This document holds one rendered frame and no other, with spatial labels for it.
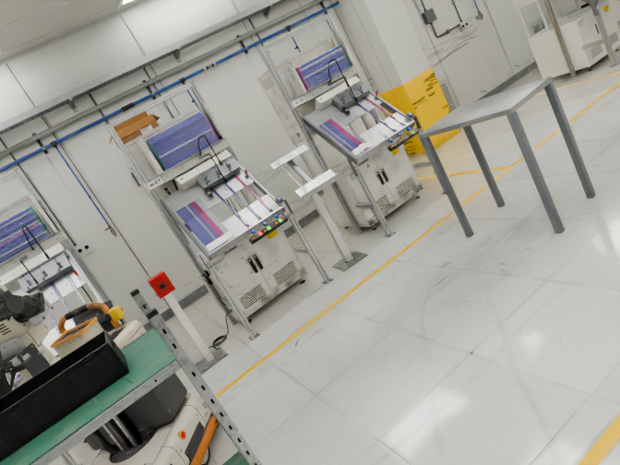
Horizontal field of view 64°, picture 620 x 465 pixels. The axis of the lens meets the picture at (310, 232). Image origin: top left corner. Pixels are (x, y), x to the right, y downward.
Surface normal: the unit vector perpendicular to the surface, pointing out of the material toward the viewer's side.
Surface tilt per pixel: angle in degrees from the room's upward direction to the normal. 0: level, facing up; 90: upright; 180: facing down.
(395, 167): 90
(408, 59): 90
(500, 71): 90
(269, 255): 90
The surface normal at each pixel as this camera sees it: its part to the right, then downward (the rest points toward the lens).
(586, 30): 0.43, 0.03
